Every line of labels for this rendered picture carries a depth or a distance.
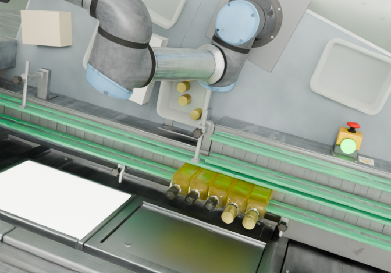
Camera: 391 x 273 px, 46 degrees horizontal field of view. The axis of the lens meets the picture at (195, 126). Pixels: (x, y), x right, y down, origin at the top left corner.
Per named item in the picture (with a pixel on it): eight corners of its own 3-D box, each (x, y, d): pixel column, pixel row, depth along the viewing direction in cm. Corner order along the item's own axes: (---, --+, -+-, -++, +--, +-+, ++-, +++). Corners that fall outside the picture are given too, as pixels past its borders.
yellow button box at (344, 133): (334, 145, 150) (333, 152, 143) (340, 124, 148) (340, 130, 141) (355, 151, 148) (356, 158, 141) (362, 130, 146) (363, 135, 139)
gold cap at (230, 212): (224, 204, 126) (220, 210, 122) (237, 205, 125) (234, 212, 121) (224, 216, 127) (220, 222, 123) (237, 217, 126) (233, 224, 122)
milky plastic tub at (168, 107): (163, 110, 165) (154, 115, 157) (175, 49, 158) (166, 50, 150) (209, 123, 161) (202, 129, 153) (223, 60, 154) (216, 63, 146)
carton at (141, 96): (133, 95, 168) (126, 98, 162) (153, 32, 160) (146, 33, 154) (148, 102, 167) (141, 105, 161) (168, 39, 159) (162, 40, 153)
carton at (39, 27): (34, 10, 172) (20, 10, 166) (71, 11, 168) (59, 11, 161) (35, 42, 176) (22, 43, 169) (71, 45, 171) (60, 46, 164)
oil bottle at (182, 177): (188, 170, 154) (165, 194, 134) (192, 155, 152) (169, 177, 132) (204, 176, 152) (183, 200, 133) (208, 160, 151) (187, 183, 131)
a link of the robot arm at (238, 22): (272, 9, 134) (262, 11, 122) (253, 50, 140) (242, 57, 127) (235, -8, 136) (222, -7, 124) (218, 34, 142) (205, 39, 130)
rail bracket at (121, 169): (125, 172, 162) (106, 185, 150) (128, 155, 160) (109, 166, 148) (135, 176, 161) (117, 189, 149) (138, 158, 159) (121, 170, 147)
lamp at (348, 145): (338, 149, 142) (338, 152, 140) (342, 136, 141) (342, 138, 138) (353, 153, 141) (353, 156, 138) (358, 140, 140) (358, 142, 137)
